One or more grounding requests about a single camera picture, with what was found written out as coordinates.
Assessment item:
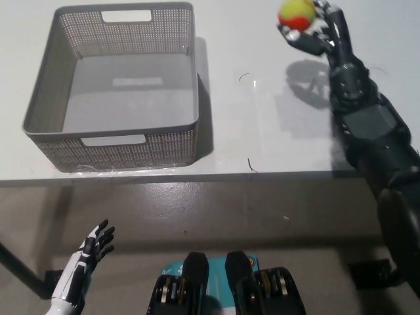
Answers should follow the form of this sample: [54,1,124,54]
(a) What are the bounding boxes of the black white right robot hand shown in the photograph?
[276,0,360,68]

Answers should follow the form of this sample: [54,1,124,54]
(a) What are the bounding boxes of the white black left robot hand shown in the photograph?
[50,219,116,305]

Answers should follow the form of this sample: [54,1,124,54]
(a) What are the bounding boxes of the yellow and orange tennis ball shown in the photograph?
[278,0,316,33]

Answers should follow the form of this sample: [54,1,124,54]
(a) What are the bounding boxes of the grey perforated plastic basket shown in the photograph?
[21,1,200,172]

